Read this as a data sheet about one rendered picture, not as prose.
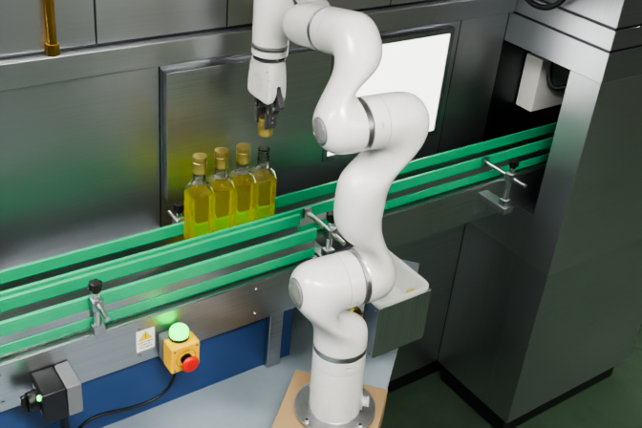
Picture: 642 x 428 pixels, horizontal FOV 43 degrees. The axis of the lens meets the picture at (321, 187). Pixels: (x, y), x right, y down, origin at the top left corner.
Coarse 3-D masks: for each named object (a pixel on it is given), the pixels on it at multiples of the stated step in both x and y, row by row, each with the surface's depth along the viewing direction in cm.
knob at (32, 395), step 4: (28, 392) 167; (32, 392) 167; (36, 392) 167; (20, 396) 166; (24, 396) 166; (28, 396) 166; (32, 396) 166; (36, 396) 166; (20, 400) 166; (24, 400) 166; (28, 400) 166; (32, 400) 166; (36, 400) 166; (24, 404) 166; (28, 404) 166; (32, 404) 166; (36, 404) 166; (40, 404) 166; (24, 408) 167; (28, 408) 167; (32, 408) 166; (36, 408) 166; (40, 408) 167; (24, 412) 167
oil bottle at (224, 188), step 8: (216, 184) 193; (224, 184) 193; (232, 184) 195; (216, 192) 193; (224, 192) 194; (232, 192) 195; (216, 200) 194; (224, 200) 195; (232, 200) 197; (216, 208) 195; (224, 208) 196; (232, 208) 198; (216, 216) 196; (224, 216) 197; (232, 216) 199; (216, 224) 197; (224, 224) 198; (232, 224) 200
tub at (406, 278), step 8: (392, 256) 217; (400, 264) 214; (400, 272) 215; (408, 272) 212; (416, 272) 211; (400, 280) 215; (408, 280) 212; (416, 280) 210; (424, 280) 208; (400, 288) 215; (408, 288) 213; (416, 288) 210; (424, 288) 206; (384, 296) 213; (392, 296) 213; (400, 296) 202; (408, 296) 202; (376, 304) 199; (384, 304) 199; (392, 304) 200
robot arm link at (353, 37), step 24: (312, 24) 156; (336, 24) 149; (360, 24) 147; (336, 48) 149; (360, 48) 146; (336, 72) 148; (360, 72) 145; (336, 96) 144; (312, 120) 148; (336, 120) 143; (360, 120) 144; (336, 144) 144; (360, 144) 146
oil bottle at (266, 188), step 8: (256, 168) 200; (272, 168) 201; (256, 176) 199; (264, 176) 199; (272, 176) 200; (256, 184) 199; (264, 184) 200; (272, 184) 201; (256, 192) 200; (264, 192) 201; (272, 192) 203; (256, 200) 201; (264, 200) 202; (272, 200) 204; (256, 208) 202; (264, 208) 203; (272, 208) 205; (256, 216) 204; (264, 216) 205
